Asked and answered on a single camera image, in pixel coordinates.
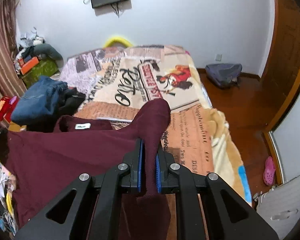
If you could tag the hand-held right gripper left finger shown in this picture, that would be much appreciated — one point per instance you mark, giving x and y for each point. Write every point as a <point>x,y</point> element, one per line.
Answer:
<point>140,170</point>

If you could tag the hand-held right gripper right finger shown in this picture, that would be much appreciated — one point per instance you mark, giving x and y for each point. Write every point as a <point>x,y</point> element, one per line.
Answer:
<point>158,177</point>

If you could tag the maroon button-up shirt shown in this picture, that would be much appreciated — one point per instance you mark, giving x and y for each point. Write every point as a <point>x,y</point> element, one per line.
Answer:
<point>65,155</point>

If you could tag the black garment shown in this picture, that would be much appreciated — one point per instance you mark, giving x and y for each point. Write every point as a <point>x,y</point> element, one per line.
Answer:
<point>72,100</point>

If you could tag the pink clog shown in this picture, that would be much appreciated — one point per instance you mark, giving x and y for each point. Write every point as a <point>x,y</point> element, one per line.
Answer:
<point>269,170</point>

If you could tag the dark grey bag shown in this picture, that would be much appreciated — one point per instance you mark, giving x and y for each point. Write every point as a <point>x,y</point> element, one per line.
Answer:
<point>223,75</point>

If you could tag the blue jeans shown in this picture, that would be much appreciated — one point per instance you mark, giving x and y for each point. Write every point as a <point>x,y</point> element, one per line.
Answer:
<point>37,100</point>

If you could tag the white heater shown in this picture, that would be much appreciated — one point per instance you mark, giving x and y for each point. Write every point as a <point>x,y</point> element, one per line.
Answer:
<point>285,202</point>

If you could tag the bamboo lap desk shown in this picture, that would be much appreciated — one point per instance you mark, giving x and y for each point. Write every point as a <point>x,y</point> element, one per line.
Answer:
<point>16,126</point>

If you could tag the yellow hoop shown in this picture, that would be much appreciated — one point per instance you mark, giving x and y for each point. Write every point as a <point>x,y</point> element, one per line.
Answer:
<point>116,40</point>

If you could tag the green patterned cloth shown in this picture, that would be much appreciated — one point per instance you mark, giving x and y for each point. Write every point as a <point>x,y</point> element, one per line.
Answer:
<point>42,72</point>

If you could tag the pile of papers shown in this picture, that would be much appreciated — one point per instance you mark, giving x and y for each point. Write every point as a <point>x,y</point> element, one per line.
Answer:
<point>1,195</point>

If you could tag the red plush flower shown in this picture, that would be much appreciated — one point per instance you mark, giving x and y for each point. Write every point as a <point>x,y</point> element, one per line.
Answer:
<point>5,107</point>

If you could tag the grey plush pillow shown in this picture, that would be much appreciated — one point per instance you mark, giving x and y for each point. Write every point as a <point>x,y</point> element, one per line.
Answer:
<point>48,51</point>

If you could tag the orange box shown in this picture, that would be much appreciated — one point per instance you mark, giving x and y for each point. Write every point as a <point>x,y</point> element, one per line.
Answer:
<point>28,65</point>

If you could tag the pile of clutter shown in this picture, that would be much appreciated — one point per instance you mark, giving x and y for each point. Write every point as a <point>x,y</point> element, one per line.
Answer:
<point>27,43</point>

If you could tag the striped brown curtain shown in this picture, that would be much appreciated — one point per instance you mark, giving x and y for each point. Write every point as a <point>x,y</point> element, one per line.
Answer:
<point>2,62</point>

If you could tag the wooden door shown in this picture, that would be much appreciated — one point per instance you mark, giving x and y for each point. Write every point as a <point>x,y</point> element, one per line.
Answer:
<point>287,42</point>

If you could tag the white wall socket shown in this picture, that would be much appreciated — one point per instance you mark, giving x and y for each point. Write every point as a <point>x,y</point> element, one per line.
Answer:
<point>218,57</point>

